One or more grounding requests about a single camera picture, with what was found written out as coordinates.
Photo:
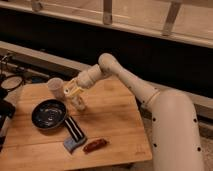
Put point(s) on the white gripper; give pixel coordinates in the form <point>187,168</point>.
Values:
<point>73,87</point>

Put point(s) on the white plastic bottle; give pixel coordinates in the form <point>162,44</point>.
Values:
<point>78,103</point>

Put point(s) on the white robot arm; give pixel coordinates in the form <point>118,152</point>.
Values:
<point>175,130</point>

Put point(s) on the white paper cup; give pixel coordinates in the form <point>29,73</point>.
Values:
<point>55,85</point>

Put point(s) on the dark blue bowl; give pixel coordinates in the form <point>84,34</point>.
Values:
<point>48,114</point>

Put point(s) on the striped blue sponge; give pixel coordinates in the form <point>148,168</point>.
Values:
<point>77,137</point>

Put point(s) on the wooden cutting board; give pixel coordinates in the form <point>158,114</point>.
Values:
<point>111,114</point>

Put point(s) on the brown sausage toy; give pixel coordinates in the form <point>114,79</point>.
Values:
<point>95,145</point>

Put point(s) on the round black-rimmed object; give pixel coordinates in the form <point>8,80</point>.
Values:
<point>12,82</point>

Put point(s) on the black device at left edge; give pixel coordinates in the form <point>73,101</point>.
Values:
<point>7,111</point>

